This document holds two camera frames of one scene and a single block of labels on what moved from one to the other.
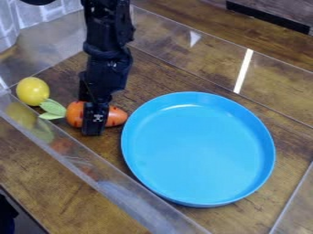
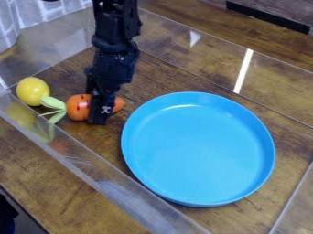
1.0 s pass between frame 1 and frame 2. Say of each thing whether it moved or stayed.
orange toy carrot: moved
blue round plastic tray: stayed
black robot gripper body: stayed
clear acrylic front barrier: stayed
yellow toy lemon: stayed
